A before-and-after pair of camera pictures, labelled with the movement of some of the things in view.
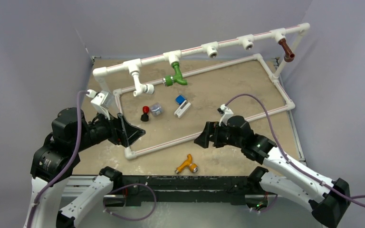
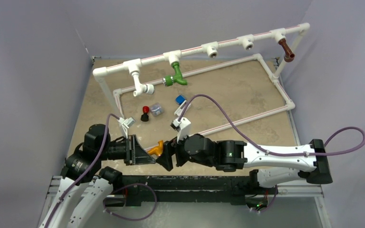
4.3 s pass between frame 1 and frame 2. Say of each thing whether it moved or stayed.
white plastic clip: stayed
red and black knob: stayed
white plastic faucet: stayed
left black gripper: moved
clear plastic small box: stayed
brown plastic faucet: stayed
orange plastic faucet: moved
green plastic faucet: stayed
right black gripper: moved
